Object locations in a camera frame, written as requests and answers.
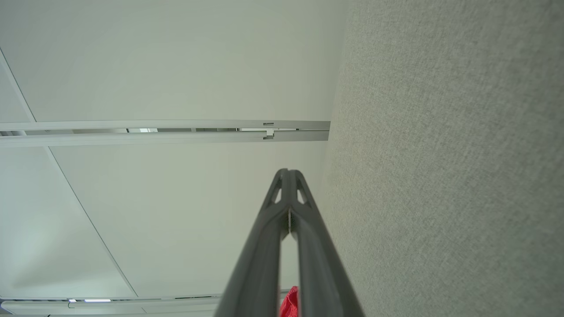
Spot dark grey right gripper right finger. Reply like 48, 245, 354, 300
289, 169, 365, 317

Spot red shorts with white trim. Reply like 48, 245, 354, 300
279, 286, 300, 317

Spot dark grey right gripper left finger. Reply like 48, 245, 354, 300
215, 169, 290, 317

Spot grey partition post with bracket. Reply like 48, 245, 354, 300
0, 120, 331, 148

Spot plain grey partition post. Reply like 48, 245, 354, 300
0, 293, 225, 317

